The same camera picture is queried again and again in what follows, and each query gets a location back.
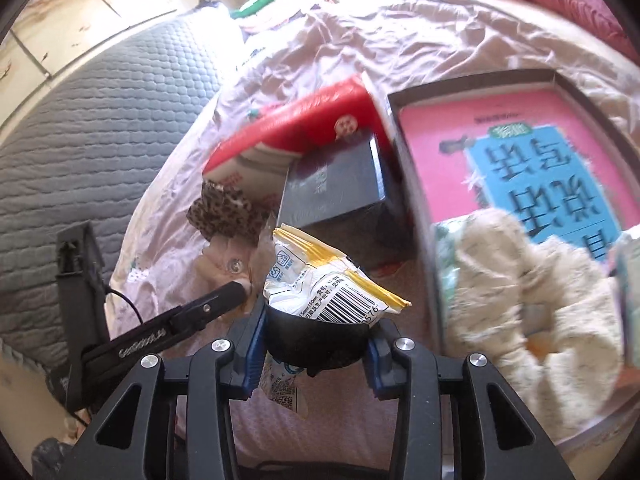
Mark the shallow dark cardboard box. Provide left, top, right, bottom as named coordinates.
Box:
left=387, top=68, right=640, bottom=453

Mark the white floral scrunchie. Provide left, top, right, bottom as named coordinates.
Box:
left=445, top=209, right=624, bottom=441

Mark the grey quilted headboard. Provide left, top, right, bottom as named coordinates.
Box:
left=1, top=11, right=220, bottom=371

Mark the tree wall painting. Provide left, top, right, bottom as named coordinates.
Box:
left=1, top=0, right=176, bottom=120

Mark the dark blue box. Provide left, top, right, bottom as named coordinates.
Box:
left=278, top=132, right=413, bottom=271

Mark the green floral tissue pack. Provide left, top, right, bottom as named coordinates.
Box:
left=435, top=216, right=466, bottom=318

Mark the red tissue box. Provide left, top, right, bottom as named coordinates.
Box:
left=202, top=73, right=393, bottom=206

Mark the pink quilt bedspread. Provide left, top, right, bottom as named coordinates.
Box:
left=112, top=0, right=639, bottom=469

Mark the pink blue book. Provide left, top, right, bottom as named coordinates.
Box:
left=399, top=89, right=639, bottom=261

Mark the folded blankets pile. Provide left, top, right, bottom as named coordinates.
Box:
left=229, top=0, right=336, bottom=21

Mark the cream plush doll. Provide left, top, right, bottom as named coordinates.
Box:
left=194, top=234, right=255, bottom=295

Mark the yellow white snack packet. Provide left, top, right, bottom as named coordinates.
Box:
left=260, top=224, right=411, bottom=418

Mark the leopard print scrunchie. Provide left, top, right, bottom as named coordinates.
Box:
left=186, top=180, right=271, bottom=245

